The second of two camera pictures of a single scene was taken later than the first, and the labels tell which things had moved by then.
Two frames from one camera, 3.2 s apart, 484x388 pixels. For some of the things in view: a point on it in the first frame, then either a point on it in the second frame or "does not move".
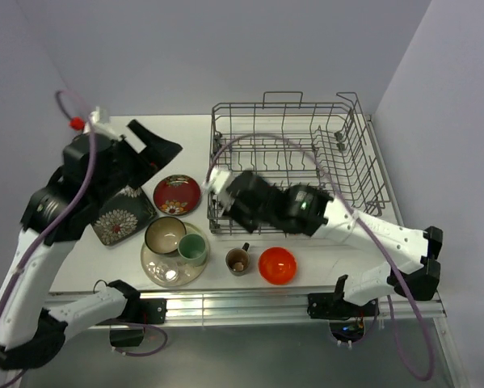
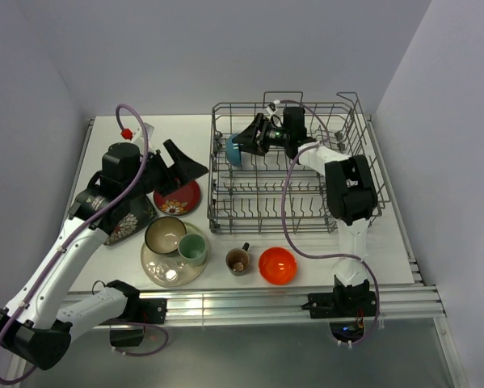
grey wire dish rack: (326, 145) does not move
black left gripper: (158, 152) to (187, 169)
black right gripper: (232, 211) to (252, 144)
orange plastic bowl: (277, 265) does not move
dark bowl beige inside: (162, 234) does not move
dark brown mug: (237, 260) does not move
